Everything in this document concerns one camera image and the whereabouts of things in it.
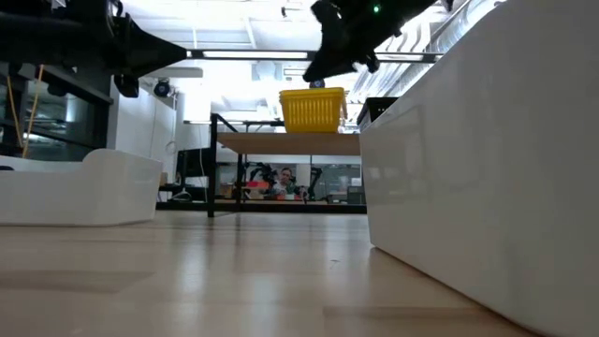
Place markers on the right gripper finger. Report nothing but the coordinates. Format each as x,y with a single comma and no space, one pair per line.
330,47
344,61

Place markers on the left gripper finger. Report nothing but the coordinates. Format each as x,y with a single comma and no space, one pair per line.
150,61
150,39

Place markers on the yellow plastic mesh basket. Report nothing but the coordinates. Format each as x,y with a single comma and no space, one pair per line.
311,114
311,90

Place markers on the black plastic mesh basket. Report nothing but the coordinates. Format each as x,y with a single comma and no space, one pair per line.
376,110

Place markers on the white glossy plastic bin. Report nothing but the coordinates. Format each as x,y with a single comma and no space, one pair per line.
117,187
491,164

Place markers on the black ceiling spotlight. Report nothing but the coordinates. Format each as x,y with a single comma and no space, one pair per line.
162,88
317,84

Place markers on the white ceiling pipe bundle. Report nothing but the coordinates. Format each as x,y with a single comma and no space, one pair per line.
388,70

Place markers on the dark glass partition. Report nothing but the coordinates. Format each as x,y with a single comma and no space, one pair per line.
70,121

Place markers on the black computer monitor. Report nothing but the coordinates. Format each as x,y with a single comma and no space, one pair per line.
192,163

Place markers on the person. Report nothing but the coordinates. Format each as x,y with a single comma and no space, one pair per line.
284,180

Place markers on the grey cabinet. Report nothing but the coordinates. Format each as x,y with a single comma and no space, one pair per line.
354,195

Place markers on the red storage box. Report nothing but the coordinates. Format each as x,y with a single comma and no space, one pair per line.
257,185

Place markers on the silver ventilation duct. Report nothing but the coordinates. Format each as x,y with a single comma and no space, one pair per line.
461,23

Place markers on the wooden shelf with black frame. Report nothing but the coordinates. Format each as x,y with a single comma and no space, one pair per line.
281,144

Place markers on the black aluminium table frame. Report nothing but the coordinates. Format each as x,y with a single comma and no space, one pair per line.
281,207

